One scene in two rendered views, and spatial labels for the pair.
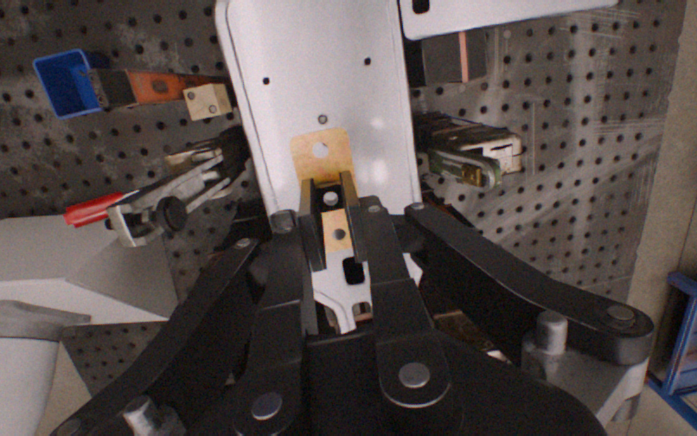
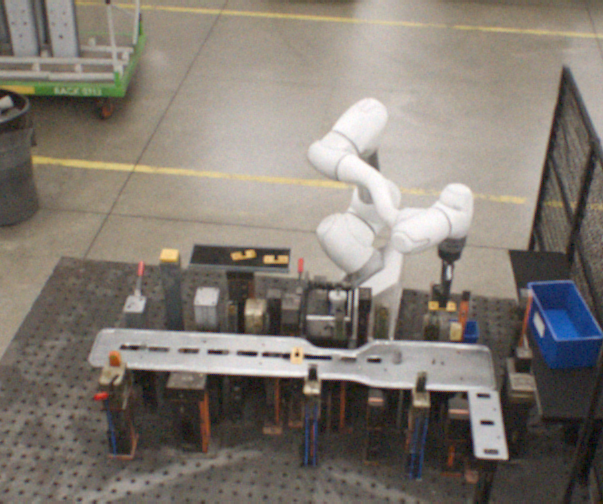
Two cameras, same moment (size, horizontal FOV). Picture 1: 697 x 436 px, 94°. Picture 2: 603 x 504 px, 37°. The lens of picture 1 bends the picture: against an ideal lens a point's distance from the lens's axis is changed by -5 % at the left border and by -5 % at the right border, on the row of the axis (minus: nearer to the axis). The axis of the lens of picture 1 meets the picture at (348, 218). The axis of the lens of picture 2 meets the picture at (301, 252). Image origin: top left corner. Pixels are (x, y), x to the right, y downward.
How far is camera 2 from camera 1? 2.87 m
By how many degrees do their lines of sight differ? 56
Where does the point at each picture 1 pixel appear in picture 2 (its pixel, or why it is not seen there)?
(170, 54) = not seen: hidden behind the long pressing
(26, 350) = (360, 261)
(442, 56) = (460, 404)
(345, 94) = (450, 370)
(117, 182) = (410, 335)
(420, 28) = (471, 394)
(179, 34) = not seen: hidden behind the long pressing
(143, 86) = (464, 305)
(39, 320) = (367, 272)
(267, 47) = (470, 355)
